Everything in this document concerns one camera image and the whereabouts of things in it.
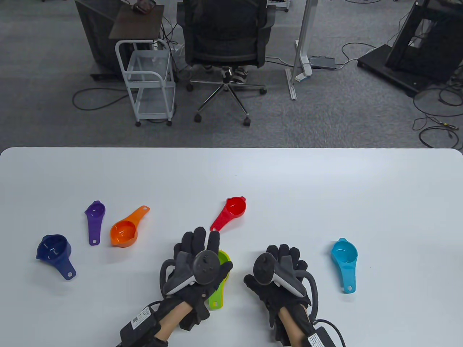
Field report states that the person's left hand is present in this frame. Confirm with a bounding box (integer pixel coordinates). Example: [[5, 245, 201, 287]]
[[157, 227, 234, 331]]

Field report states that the person's right hand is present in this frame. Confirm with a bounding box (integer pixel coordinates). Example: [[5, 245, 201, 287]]
[[243, 244, 312, 342]]

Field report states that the red plastic measuring cup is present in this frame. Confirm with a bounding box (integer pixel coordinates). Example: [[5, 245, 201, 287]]
[[209, 196, 247, 235]]

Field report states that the green plastic measuring cup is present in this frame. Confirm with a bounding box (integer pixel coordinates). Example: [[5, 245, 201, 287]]
[[208, 250, 230, 309]]

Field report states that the light blue plastic measuring cup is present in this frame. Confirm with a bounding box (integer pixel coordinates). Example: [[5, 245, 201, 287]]
[[331, 238, 358, 294]]

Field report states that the orange plastic measuring cup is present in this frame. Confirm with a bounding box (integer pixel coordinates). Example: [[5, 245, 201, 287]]
[[110, 205, 150, 248]]

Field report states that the purple plastic measuring cup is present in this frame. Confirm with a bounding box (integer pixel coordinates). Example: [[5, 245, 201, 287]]
[[84, 201, 106, 246]]

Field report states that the navy blue plastic measuring cup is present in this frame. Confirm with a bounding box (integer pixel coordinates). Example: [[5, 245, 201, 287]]
[[35, 234, 77, 281]]

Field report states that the person's right forearm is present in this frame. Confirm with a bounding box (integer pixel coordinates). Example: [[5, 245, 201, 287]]
[[277, 305, 312, 347]]

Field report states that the person's left forearm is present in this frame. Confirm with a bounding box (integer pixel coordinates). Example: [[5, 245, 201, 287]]
[[156, 302, 192, 341]]

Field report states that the grey tracking controller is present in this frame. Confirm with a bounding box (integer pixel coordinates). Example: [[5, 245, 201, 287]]
[[253, 253, 319, 318], [160, 250, 221, 297]]

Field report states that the black labelled wrist box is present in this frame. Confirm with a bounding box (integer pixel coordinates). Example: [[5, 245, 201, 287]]
[[306, 325, 344, 347], [119, 305, 163, 347]]

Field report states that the black power adapter box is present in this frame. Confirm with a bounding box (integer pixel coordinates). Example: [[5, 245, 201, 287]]
[[309, 55, 337, 70]]

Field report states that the black mesh office chair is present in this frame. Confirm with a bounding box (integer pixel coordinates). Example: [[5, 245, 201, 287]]
[[177, 0, 276, 127]]

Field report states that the white metal desk leg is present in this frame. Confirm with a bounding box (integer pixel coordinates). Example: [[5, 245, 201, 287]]
[[286, 0, 319, 101]]

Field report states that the dark brown side table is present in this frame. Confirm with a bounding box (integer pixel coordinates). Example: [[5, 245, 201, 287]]
[[109, 4, 165, 40]]

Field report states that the black floor cabinet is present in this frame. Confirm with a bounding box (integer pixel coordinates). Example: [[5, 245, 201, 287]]
[[75, 0, 125, 82]]

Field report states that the black display stand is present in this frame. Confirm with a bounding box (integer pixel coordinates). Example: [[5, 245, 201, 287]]
[[357, 0, 463, 97]]

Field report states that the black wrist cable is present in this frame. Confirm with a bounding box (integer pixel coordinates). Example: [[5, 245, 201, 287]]
[[313, 319, 346, 347]]

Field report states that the white wire rolling cart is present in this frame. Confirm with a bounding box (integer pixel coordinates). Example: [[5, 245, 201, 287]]
[[115, 39, 177, 127]]

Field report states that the black floor cable bundle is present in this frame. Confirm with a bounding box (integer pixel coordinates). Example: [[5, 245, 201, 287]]
[[412, 72, 463, 150]]

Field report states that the black floor cable loop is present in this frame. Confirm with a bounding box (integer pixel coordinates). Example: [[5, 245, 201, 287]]
[[72, 88, 138, 111]]

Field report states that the black adapter cable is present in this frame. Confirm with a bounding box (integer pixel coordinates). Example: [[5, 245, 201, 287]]
[[335, 42, 377, 69]]

